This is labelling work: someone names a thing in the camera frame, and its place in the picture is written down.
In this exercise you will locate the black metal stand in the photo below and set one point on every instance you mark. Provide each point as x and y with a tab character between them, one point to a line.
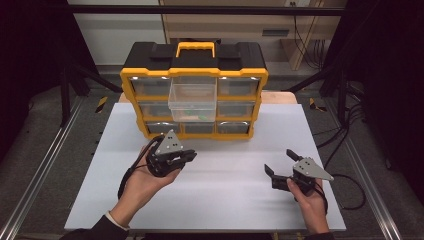
340	96
65	96

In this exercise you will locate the set of clear organizer bins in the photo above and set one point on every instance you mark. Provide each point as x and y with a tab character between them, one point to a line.
151	86

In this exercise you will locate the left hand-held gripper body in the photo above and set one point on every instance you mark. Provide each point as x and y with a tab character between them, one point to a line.
168	146

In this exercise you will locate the aluminium floor rail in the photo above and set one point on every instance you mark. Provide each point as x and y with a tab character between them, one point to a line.
43	166
366	173

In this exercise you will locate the yellow black drawer organizer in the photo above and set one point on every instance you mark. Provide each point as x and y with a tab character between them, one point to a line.
195	60

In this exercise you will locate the light wooden cabinet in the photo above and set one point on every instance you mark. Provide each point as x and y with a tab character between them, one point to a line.
233	25

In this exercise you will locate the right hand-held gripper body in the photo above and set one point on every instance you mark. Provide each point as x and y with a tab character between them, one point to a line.
308	170

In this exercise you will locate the clear plastic drawer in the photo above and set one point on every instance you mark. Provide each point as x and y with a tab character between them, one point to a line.
193	96

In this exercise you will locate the left yellow clamp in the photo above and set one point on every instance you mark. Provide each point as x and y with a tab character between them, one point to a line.
101	104

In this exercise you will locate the yellow clamp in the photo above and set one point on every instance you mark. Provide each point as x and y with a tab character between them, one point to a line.
101	104
312	104

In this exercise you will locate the person's left hand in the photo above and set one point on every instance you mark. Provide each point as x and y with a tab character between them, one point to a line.
143	190

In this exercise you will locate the person's right hand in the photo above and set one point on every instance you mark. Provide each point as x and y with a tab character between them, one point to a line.
315	211

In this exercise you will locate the black curtain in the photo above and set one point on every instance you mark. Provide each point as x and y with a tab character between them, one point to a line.
30	66
390	83

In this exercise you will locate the black horizontal frame bar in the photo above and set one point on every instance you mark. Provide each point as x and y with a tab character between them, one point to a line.
200	10

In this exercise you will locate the right yellow clamp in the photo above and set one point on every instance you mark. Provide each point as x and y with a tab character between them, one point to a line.
312	104

